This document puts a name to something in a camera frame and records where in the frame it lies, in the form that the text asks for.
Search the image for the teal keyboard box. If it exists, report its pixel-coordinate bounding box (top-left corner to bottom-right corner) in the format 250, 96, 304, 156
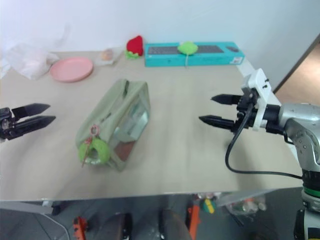
144, 41, 245, 68

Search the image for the pink plate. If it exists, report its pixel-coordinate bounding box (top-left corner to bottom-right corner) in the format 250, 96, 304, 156
48, 56, 94, 84

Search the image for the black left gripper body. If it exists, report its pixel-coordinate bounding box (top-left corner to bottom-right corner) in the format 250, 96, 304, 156
0, 107, 20, 141

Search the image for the red crochet strawberry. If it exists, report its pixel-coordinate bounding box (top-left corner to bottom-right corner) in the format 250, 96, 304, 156
124, 35, 145, 61

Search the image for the green keychain with pink ring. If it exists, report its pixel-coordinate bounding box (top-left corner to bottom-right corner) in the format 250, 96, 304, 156
78, 124, 111, 168

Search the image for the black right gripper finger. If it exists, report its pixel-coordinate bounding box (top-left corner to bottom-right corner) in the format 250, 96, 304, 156
198, 114, 237, 130
210, 93, 244, 106

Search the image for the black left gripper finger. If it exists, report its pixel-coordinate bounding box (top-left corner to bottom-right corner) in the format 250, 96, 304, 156
11, 103, 52, 118
14, 115, 57, 135

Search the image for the orange and black tool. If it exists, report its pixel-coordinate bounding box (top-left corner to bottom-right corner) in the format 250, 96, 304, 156
71, 215, 90, 240

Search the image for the white plastic bag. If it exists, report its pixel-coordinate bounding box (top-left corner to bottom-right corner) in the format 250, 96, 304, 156
0, 23, 73, 81

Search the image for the green crochet ball with string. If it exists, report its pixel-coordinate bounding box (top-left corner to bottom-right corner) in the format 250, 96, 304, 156
177, 41, 199, 68

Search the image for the green yellow toy block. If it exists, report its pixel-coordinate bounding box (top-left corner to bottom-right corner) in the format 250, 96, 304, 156
201, 198, 217, 214

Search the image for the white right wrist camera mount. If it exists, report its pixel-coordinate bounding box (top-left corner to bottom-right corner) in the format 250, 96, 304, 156
240, 68, 275, 131

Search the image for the dark rounded robot foot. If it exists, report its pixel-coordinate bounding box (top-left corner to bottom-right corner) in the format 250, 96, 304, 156
158, 208, 192, 240

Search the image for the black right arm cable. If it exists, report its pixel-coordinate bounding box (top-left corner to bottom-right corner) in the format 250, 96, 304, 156
225, 97, 304, 180

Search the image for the orange clamp tool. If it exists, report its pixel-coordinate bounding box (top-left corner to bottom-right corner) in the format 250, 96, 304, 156
186, 197, 202, 240

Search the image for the green transparent pouch bag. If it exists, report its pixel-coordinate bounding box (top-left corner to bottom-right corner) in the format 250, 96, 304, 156
75, 78, 152, 173

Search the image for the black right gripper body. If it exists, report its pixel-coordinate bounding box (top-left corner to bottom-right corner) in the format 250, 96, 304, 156
233, 87, 259, 133

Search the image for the clear packaged snack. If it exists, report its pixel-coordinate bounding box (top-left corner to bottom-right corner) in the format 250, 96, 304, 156
94, 46, 121, 67

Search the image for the clear plastic bag of items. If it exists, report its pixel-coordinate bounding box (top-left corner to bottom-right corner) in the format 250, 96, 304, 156
216, 189, 273, 216

